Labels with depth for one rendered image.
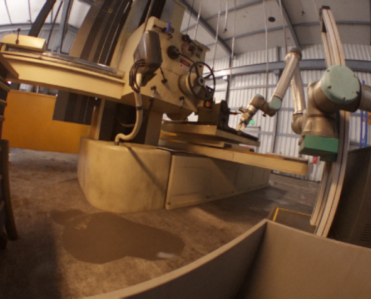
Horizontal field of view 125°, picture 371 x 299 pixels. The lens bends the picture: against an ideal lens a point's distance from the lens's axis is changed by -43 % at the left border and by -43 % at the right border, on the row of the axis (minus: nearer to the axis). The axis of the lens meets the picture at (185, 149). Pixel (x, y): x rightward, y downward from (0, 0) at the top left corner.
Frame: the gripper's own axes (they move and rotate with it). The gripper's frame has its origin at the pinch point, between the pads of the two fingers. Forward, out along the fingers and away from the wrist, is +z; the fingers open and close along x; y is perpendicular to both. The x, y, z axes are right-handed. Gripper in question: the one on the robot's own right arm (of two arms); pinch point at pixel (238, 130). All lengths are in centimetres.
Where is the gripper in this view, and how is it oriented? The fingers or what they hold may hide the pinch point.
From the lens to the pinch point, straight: 134.8
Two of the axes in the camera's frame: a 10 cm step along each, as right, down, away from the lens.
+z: -5.4, 8.3, 1.2
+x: 4.2, 1.5, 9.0
